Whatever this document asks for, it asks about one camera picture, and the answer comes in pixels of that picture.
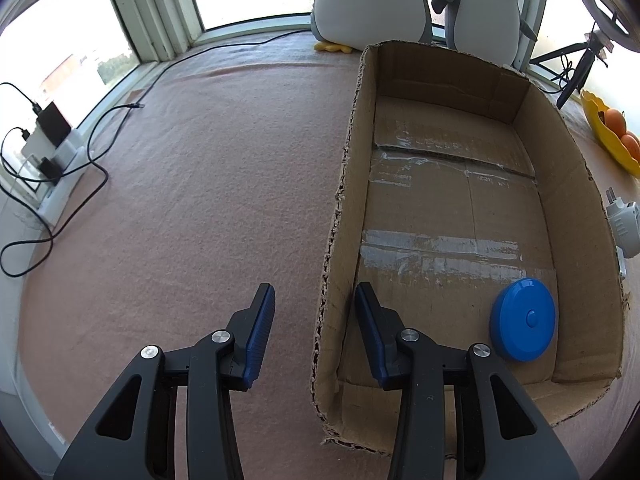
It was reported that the blue round tape measure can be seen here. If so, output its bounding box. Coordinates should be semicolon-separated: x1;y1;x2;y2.
489;278;556;363

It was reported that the white plug-in device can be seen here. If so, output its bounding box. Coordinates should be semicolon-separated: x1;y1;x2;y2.
605;188;640;259

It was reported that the open cardboard box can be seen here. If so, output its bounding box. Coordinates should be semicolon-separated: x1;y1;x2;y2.
311;41;625;454

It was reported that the small black plug adapter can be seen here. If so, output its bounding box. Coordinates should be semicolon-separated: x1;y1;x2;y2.
37;157;63;185

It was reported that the white power strip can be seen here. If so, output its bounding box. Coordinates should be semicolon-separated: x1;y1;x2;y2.
21;126;88;228

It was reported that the yellow fruit bowl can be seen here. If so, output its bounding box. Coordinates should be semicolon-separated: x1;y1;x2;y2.
580;89;640;178

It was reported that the orange fruit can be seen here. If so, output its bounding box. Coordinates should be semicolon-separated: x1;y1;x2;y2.
620;132;640;162
603;108;627;138

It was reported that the black power adapter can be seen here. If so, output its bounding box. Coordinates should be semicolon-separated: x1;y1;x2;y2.
37;102;72;148

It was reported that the black tripod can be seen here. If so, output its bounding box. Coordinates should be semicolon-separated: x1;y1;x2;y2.
529;28;611;110

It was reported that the small penguin plush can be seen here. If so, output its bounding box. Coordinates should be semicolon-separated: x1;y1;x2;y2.
432;0;537;65

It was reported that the large penguin plush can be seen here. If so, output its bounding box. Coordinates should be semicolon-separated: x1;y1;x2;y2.
310;0;454;53

